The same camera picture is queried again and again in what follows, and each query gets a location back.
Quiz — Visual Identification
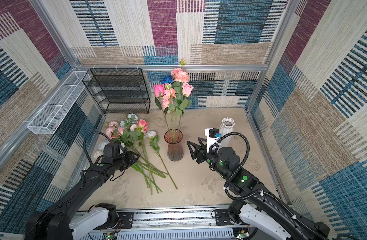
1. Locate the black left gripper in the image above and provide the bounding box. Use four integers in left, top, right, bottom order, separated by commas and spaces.
113, 149, 140, 171

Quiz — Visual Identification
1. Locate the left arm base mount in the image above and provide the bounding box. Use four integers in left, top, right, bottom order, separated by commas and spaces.
89, 203, 134, 231

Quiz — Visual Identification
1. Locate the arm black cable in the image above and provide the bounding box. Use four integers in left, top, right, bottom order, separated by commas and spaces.
83, 131, 112, 167
211, 131, 337, 240

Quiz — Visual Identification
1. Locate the pink rose stem with bud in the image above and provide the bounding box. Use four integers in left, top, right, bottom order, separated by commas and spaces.
170, 59, 189, 87

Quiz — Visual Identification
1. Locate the black wire mesh shelf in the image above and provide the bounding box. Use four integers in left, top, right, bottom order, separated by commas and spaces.
82, 68, 151, 114

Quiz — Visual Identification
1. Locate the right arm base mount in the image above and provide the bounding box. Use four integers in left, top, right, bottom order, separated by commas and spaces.
211, 201, 246, 226

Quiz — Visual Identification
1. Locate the red ribbed glass vase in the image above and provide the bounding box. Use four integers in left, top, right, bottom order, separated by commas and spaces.
164, 129, 184, 162

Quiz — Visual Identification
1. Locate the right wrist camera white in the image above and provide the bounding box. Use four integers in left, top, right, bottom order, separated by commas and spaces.
205, 128, 221, 153

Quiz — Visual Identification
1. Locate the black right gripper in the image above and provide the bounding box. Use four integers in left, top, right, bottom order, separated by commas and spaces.
187, 137, 230, 179

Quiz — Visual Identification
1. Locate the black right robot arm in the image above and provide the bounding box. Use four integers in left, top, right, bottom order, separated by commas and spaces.
187, 142, 329, 240

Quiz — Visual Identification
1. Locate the pink double rose stem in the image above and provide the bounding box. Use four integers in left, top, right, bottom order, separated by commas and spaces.
162, 84, 176, 131

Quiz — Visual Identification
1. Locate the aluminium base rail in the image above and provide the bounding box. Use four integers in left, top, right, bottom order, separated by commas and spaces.
70, 205, 262, 240

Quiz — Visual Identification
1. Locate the pink single rose stem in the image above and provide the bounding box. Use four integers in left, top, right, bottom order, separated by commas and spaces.
174, 82, 194, 129

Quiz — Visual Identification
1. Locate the pile of artificial flowers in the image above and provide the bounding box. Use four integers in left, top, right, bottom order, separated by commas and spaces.
104, 114, 169, 194

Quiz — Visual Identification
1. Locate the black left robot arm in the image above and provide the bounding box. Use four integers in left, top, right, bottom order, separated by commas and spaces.
24, 144, 139, 240

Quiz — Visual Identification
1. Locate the white ribbed ceramic vase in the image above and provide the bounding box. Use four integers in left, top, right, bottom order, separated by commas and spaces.
219, 118, 235, 147

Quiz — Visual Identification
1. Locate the magenta rose stem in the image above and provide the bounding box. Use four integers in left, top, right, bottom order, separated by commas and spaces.
153, 85, 170, 130

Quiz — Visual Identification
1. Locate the white rose stem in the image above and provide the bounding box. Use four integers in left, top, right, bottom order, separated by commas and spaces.
146, 131, 178, 189

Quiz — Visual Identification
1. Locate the blue artificial rose stem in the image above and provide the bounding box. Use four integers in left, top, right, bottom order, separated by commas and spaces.
160, 75, 173, 85

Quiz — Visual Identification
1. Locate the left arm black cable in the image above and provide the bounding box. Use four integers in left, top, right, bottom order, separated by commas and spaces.
83, 131, 112, 167

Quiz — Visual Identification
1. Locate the white wire mesh tray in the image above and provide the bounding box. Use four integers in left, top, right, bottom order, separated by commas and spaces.
27, 71, 86, 135

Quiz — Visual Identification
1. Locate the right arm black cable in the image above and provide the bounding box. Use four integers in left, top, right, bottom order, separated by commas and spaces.
211, 131, 337, 240

